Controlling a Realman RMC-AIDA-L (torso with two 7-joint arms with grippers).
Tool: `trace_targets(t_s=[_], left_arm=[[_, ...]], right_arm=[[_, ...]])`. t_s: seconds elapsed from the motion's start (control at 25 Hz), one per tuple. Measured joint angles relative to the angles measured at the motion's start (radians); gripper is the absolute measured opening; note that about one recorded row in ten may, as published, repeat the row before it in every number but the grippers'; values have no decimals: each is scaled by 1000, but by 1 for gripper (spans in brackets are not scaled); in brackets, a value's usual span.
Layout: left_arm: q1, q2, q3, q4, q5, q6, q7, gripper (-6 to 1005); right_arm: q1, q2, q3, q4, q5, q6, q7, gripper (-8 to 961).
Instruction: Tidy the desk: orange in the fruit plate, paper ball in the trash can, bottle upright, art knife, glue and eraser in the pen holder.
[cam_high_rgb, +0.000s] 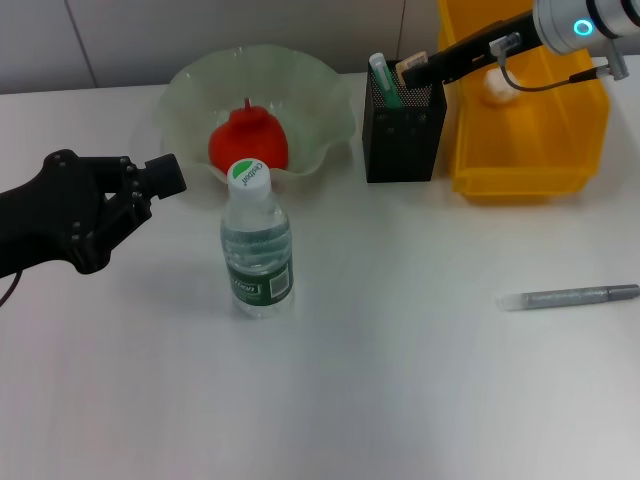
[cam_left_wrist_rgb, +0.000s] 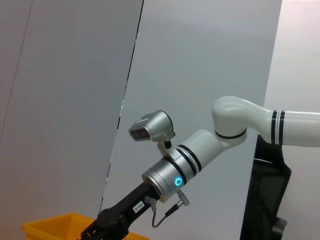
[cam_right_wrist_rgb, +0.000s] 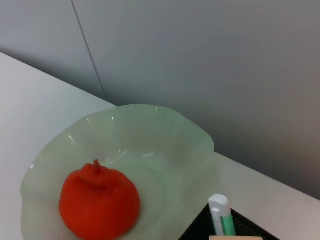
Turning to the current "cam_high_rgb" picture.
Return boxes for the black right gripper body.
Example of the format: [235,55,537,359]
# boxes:
[433,10,545,85]

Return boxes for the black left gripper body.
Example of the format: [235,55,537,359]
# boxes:
[0,148,112,279]

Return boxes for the mint green pen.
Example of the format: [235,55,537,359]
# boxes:
[368,52,404,109]

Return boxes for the white paper ball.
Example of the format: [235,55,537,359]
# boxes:
[480,66,524,106]

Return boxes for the red pumpkin toy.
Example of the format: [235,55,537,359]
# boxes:
[207,97,292,172]

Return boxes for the clear green-label water bottle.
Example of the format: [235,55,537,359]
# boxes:
[219,158,296,322]

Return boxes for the grey marker pen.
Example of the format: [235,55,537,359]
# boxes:
[496,283,640,313]

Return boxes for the black mesh pen holder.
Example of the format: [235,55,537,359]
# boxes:
[362,59,448,184]

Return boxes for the green wavy glass fruit bowl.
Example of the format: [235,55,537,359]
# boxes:
[157,45,357,184]

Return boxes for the yellow plastic bin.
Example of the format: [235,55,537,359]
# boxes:
[436,0,612,204]

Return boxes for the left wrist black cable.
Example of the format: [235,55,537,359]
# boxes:
[0,271,24,310]

